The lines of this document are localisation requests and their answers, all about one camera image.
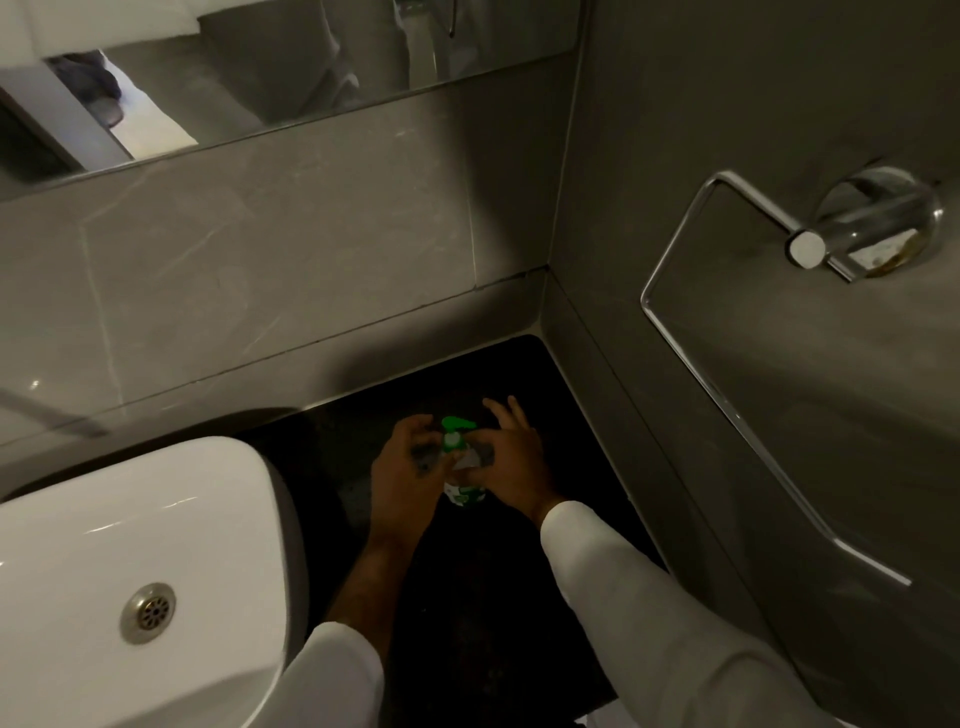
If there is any white ceramic sink basin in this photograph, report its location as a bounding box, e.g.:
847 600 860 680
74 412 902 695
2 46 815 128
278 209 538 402
0 435 310 728

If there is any wall mirror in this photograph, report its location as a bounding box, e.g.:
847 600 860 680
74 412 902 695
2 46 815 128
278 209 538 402
0 0 588 202

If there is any person's left forearm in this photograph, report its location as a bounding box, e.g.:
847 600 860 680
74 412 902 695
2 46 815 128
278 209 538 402
251 536 421 728

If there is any chrome towel ring holder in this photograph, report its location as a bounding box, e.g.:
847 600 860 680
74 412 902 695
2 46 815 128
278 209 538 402
639 165 945 588

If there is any person's left hand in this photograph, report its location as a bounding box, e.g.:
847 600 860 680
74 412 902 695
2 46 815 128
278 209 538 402
370 414 456 551

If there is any person's right forearm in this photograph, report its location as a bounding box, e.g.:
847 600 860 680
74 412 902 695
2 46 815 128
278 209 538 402
531 498 856 728

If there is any green pump soap bottle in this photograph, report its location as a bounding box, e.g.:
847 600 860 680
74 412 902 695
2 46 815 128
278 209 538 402
439 416 490 509

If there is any person's right hand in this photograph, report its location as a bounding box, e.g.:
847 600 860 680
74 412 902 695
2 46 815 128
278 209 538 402
470 395 569 526

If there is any metal sink drain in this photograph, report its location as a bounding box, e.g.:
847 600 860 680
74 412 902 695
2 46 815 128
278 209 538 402
120 582 178 646

